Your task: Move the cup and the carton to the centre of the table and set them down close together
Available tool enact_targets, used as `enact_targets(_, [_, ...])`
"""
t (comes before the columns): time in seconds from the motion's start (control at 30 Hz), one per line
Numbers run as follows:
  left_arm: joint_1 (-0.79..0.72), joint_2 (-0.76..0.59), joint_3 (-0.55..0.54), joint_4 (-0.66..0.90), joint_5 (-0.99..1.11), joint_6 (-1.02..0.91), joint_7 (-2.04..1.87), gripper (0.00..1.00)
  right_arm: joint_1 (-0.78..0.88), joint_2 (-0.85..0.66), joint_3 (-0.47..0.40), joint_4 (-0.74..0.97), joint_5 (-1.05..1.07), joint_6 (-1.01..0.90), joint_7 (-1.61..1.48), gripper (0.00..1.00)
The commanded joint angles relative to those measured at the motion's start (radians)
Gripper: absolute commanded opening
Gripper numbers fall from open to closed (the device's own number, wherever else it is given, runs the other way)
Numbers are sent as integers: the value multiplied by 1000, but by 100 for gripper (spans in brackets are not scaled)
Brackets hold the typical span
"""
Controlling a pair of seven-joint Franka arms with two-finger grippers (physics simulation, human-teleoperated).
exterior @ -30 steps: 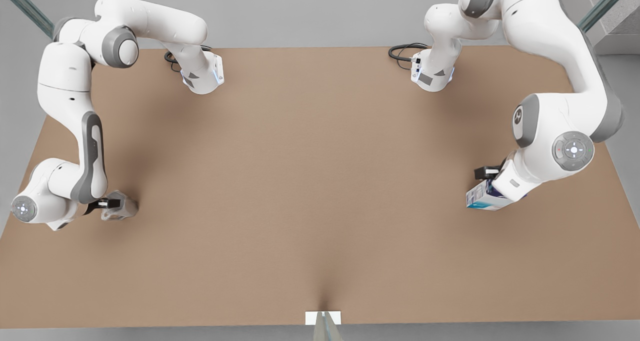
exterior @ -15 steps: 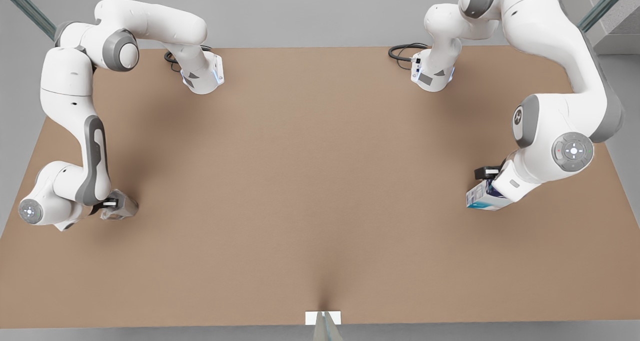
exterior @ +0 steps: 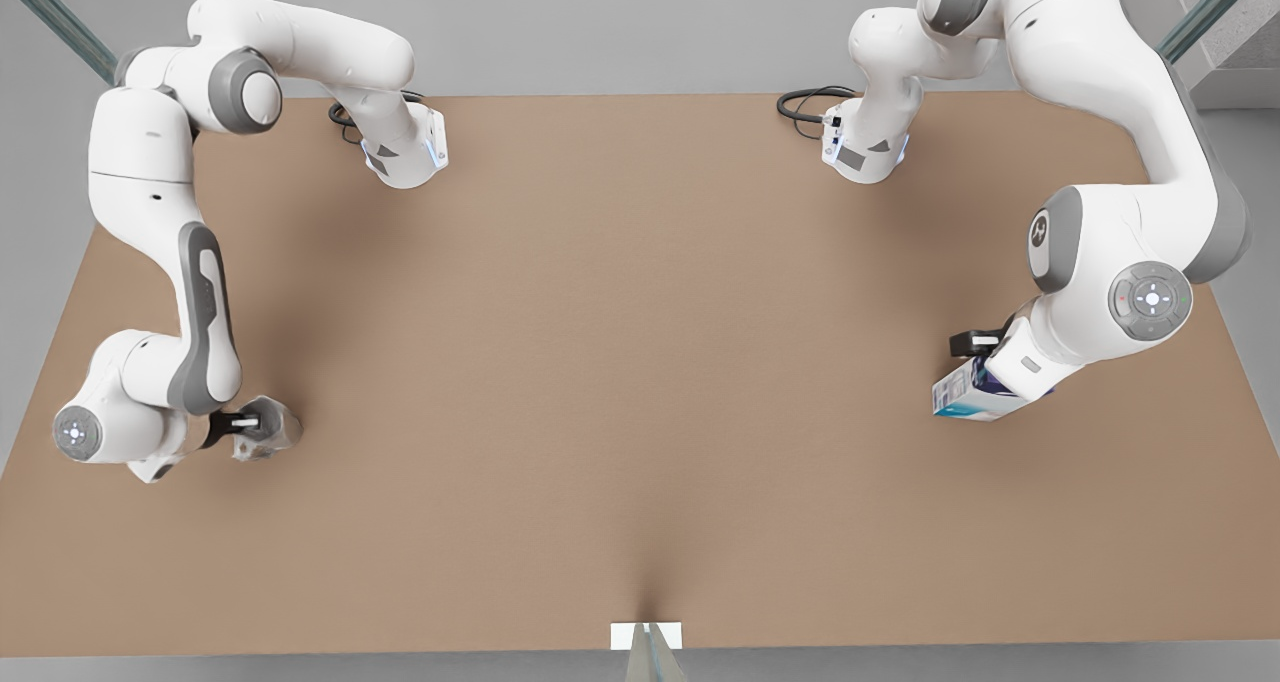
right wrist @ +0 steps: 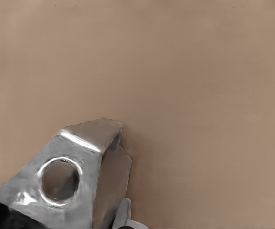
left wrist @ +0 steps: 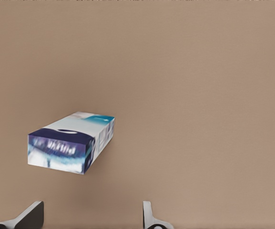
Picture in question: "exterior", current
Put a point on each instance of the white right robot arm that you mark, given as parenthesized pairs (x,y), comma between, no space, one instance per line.
(140,162)

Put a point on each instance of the silver frame post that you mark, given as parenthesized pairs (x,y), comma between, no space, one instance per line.
(60,24)
(652,664)
(1210,7)

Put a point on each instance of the white frame post foot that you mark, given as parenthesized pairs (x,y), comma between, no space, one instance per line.
(621,637)

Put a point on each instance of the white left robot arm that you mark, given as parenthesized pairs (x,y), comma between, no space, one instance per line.
(1100,112)

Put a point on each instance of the blue and white carton box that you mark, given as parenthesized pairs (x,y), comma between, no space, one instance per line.
(975,394)

